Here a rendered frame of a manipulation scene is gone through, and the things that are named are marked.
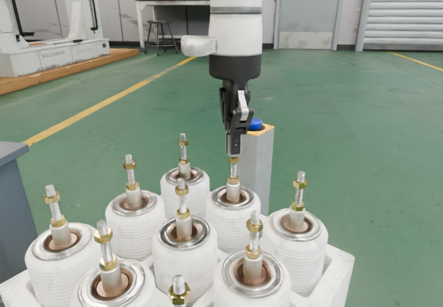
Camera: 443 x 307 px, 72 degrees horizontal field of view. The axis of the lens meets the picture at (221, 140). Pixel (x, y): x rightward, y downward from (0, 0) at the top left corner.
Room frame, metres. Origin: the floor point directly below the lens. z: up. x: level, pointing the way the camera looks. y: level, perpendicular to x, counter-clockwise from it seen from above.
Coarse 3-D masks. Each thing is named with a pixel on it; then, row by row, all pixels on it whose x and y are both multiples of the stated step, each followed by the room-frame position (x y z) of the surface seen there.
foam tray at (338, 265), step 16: (224, 256) 0.38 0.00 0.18; (336, 256) 0.38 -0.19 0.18; (352, 256) 0.38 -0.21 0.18; (336, 272) 0.35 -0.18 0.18; (0, 288) 0.32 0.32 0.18; (16, 288) 0.32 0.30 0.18; (32, 288) 0.34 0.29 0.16; (320, 288) 0.32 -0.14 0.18; (336, 288) 0.32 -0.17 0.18; (16, 304) 0.30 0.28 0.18; (32, 304) 0.30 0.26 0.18; (160, 304) 0.30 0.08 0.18; (208, 304) 0.30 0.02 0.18; (304, 304) 0.30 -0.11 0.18; (320, 304) 0.30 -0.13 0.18; (336, 304) 0.33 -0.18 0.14
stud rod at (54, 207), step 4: (52, 184) 0.34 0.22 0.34; (48, 188) 0.33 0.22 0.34; (52, 188) 0.34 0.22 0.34; (48, 192) 0.33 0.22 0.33; (52, 192) 0.34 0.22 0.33; (48, 196) 0.33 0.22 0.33; (52, 204) 0.33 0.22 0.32; (56, 204) 0.34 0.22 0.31; (52, 208) 0.33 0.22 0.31; (56, 208) 0.34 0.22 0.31; (52, 212) 0.33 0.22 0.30; (56, 212) 0.33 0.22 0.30; (56, 216) 0.33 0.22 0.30; (60, 216) 0.34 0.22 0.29; (56, 220) 0.33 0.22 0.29
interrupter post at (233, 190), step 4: (228, 184) 0.44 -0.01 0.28; (232, 184) 0.44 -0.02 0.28; (236, 184) 0.44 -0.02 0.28; (228, 188) 0.44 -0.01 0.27; (232, 188) 0.44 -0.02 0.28; (236, 188) 0.44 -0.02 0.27; (228, 192) 0.44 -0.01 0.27; (232, 192) 0.44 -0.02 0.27; (236, 192) 0.44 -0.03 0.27; (228, 196) 0.44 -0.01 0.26; (232, 196) 0.44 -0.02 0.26; (236, 196) 0.44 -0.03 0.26; (232, 200) 0.44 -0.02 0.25; (236, 200) 0.44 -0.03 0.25
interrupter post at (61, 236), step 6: (66, 222) 0.34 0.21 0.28; (54, 228) 0.33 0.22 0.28; (60, 228) 0.33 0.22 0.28; (66, 228) 0.34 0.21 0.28; (54, 234) 0.33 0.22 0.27; (60, 234) 0.33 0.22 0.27; (66, 234) 0.33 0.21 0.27; (54, 240) 0.33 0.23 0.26; (60, 240) 0.33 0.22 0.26; (66, 240) 0.33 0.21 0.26; (60, 246) 0.33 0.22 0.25
